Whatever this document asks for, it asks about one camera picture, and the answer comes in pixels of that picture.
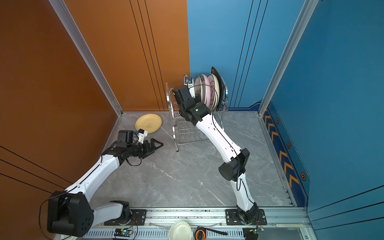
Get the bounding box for yellow round plate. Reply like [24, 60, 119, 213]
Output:
[135, 114, 163, 134]

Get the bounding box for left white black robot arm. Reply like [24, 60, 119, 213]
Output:
[47, 129, 164, 239]

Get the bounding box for aluminium mounting rail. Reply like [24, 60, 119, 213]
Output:
[59, 206, 310, 229]

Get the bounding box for white plate green cloud outline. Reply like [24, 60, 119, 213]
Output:
[208, 74, 216, 110]

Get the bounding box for green circuit board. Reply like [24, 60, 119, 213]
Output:
[114, 228, 135, 239]

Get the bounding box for white plate red characters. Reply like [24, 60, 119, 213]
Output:
[194, 76, 202, 97]

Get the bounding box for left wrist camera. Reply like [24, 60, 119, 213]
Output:
[135, 129, 148, 144]

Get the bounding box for pink round plate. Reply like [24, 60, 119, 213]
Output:
[205, 75, 211, 109]

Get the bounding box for white plate orange sunburst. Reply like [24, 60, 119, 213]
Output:
[189, 86, 196, 98]

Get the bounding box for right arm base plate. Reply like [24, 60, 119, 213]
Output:
[225, 209, 268, 226]

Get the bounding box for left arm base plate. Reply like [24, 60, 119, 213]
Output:
[104, 209, 147, 227]

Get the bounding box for white bowl on rail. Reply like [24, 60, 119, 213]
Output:
[169, 221, 193, 240]

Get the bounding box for cream round plate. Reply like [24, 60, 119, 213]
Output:
[212, 74, 221, 111]

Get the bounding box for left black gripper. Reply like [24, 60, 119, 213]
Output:
[127, 138, 163, 159]

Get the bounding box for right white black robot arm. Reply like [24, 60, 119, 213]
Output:
[172, 86, 259, 225]

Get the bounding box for white plate green red rim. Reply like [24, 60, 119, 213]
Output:
[200, 75, 207, 104]

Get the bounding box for chrome two-tier dish rack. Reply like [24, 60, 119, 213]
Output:
[165, 80, 229, 153]

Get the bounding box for black square floral plate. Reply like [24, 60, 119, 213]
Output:
[211, 67, 228, 111]

